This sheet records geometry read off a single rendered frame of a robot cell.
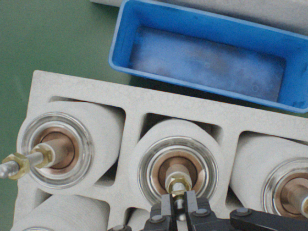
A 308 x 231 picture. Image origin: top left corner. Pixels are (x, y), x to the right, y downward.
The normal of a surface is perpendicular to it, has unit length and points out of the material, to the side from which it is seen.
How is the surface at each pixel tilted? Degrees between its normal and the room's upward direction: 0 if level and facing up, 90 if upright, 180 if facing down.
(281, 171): 4
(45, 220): 43
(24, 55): 0
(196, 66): 0
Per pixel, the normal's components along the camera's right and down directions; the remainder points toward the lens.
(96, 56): -0.07, 0.04
